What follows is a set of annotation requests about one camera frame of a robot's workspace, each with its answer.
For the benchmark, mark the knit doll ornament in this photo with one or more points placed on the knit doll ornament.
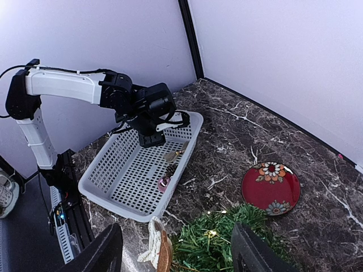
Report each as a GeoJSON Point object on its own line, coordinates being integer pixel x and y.
{"type": "Point", "coordinates": [160, 251]}

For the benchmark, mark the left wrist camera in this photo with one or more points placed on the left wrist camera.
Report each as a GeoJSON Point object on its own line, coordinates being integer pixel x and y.
{"type": "Point", "coordinates": [180, 119]}

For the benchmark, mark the small potted christmas tree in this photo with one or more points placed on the small potted christmas tree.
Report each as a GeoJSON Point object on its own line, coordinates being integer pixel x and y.
{"type": "Point", "coordinates": [205, 243]}

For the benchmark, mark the black front rail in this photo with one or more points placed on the black front rail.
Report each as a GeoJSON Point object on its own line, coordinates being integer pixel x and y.
{"type": "Point", "coordinates": [71, 201]}

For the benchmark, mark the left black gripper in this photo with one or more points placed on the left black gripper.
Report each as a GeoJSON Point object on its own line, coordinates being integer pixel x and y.
{"type": "Point", "coordinates": [157, 139]}

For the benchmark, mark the small seashell ornament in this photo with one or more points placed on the small seashell ornament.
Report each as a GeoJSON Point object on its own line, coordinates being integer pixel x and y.
{"type": "Point", "coordinates": [170, 157]}

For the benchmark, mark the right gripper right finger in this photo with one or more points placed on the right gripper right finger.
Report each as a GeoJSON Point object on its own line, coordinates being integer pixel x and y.
{"type": "Point", "coordinates": [251, 252]}

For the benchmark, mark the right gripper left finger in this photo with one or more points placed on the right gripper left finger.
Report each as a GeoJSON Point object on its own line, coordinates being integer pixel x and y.
{"type": "Point", "coordinates": [102, 254]}

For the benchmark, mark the white cable duct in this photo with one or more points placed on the white cable duct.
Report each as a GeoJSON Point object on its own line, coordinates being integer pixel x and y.
{"type": "Point", "coordinates": [61, 228]}

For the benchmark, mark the left black frame post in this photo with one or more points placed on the left black frame post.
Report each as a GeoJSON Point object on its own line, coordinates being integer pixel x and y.
{"type": "Point", "coordinates": [191, 37]}

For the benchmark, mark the brown pine cone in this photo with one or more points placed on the brown pine cone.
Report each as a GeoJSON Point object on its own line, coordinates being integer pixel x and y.
{"type": "Point", "coordinates": [170, 170]}

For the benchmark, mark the red floral plate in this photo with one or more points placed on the red floral plate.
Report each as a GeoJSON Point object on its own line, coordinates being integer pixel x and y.
{"type": "Point", "coordinates": [272, 187]}

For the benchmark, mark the pink ball ornament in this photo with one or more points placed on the pink ball ornament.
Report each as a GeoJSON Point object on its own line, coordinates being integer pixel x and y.
{"type": "Point", "coordinates": [163, 183]}

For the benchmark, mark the white plastic basket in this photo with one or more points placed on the white plastic basket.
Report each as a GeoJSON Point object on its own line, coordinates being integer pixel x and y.
{"type": "Point", "coordinates": [123, 177]}

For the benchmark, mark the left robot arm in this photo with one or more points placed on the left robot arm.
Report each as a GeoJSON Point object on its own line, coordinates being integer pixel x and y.
{"type": "Point", "coordinates": [73, 123]}

